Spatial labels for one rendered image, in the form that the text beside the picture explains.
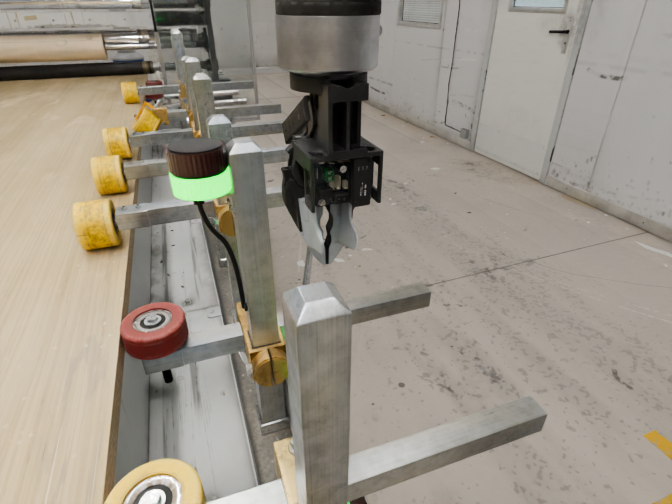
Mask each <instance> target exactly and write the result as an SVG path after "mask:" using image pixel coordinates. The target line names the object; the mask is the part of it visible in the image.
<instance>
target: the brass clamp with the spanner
mask: <svg viewBox="0 0 672 504"><path fill-rule="evenodd" d="M236 311H237V317H238V322H240V325H241V329H242V333H243V338H244V345H245V353H246V357H247V361H248V364H249V365H246V370H247V375H248V376H252V379H253V380H254V381H255V382H256V383H257V384H259V385H261V386H266V387H267V386H273V382H274V385H277V384H279V383H281V382H283V381H284V380H285V379H286V378H287V377H288V369H287V357H286V344H285V340H284V337H283V335H282V332H281V330H280V327H279V324H278V331H279V342H276V343H272V344H268V345H263V346H259V347H255V348H253V344H252V341H251V337H250V334H249V329H248V321H247V314H246V311H245V310H244V309H243V308H242V306H241V302H238V303H236ZM272 378H273V380H272Z"/></svg>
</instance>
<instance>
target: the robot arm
mask: <svg viewBox="0 0 672 504"><path fill-rule="evenodd" d="M381 1H382V0H275V11H276V14H275V28H276V44H277V60H278V66H279V67H280V68H281V69H282V70H284V71H288V72H290V73H289V74H290V88H291V89H292V90H294V91H298V92H303V93H310V95H305V96H304V97H303V99H302V100H301V101H300V102H299V103H298V105H297V106H296V107H295V108H294V110H293V111H292V112H291V113H290V115H289V116H288V117H287V118H286V120H285V121H284V122H283V123H282V129H283V134H284V139H285V143H286V144H290V145H288V146H287V147H286V149H285V150H286V151H287V153H288V154H289V158H288V166H286V167H282V168H281V171H282V175H283V179H282V197H283V201H284V204H285V206H286V208H287V210H288V212H289V214H290V215H291V217H292V219H293V221H294V223H295V225H296V226H297V228H298V230H299V232H300V234H301V235H302V237H303V239H304V241H305V243H306V244H307V246H308V248H309V250H310V251H311V253H312V254H313V255H314V257H315V258H316V259H317V260H318V261H319V262H321V263H322V264H323V265H326V264H331V263H332V262H333V260H334V259H335V258H336V256H337V255H338V254H339V252H340V250H341V249H342V247H343V245H344V246H346V247H348V248H350V249H352V250H353V249H355V248H356V247H357V245H358V235H357V232H356V229H355V227H354V224H353V222H352V217H353V210H354V208H355V207H359V206H365V205H369V204H370V199H371V197H372V198H373V199H374V200H375V201H376V202H377V203H381V189H382V171H383V153H384V151H383V150H382V149H380V148H379V147H377V146H376V145H374V144H372V143H371V142H369V141H368V140H366V139H365V138H363V137H362V136H361V104H362V101H365V100H368V98H369V83H367V74H368V71H371V70H373V69H375V68H376V67H377V66H378V52H379V36H380V35H381V34H382V26H381V25H380V14H381V6H382V2H381ZM374 162H375V163H376V164H378V180H377V188H376V187H375V186H373V172H374ZM323 206H325V207H326V209H327V211H328V213H329V219H328V221H327V224H326V231H327V236H326V239H325V242H324V241H323V235H324V232H323V230H322V228H321V226H320V219H321V217H322V215H323Z"/></svg>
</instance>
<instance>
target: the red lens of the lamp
mask: <svg viewBox="0 0 672 504"><path fill-rule="evenodd" d="M220 141H221V142H222V144H223V145H222V147H221V148H219V149H217V150H214V151H211V152H207V153H201V154H176V153H172V152H170V151H168V149H167V148H168V145H169V144H168V145H167V146H166V147H165V148H164V151H165V156H166V161H167V166H168V171H169V172H170V173H171V174H172V175H175V176H179V177H203V176H209V175H213V174H217V173H219V172H222V171H224V170H225V169H226V168H227V167H228V158H227V150H226V143H225V142H224V141H222V140H220Z"/></svg>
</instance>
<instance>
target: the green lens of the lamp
mask: <svg viewBox="0 0 672 504"><path fill-rule="evenodd" d="M169 176H170V180H171V185H172V190H173V194H174V196H175V197H177V198H179V199H182V200H188V201H202V200H210V199H214V198H218V197H220V196H223V195H225V194H227V193H228V192H229V191H230V190H231V181H230V173H229V167H227V169H226V171H225V172H223V173H222V174H220V175H217V176H214V177H210V178H205V179H193V180H192V179H180V178H177V177H174V176H173V175H172V174H171V173H170V172H169Z"/></svg>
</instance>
